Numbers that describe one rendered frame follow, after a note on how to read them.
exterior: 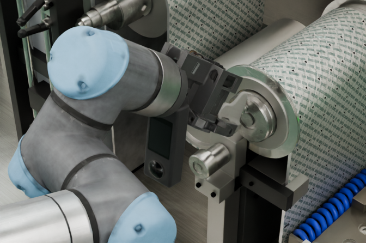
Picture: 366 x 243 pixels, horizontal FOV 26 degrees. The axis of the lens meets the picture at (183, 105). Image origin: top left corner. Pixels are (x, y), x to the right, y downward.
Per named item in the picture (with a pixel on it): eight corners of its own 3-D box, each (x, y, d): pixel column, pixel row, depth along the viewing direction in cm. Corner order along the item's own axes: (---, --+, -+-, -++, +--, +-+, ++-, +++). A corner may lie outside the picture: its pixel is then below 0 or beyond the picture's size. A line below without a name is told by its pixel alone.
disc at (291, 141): (215, 129, 121) (218, 49, 112) (217, 128, 121) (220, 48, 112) (293, 175, 113) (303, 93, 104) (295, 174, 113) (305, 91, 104)
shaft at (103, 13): (71, 31, 116) (69, 13, 114) (102, 16, 120) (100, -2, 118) (86, 40, 115) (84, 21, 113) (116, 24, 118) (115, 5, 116)
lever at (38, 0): (18, 25, 112) (13, 20, 111) (41, 0, 114) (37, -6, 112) (23, 29, 112) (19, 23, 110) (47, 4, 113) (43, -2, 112)
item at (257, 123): (231, 135, 116) (223, 90, 112) (239, 129, 117) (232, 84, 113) (271, 148, 111) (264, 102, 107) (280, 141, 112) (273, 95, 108)
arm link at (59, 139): (36, 223, 80) (92, 133, 78) (-11, 161, 87) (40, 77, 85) (91, 232, 85) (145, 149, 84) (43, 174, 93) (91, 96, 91)
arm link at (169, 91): (144, 123, 87) (95, 92, 92) (166, 128, 91) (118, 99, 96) (174, 61, 87) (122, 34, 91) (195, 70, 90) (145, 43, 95)
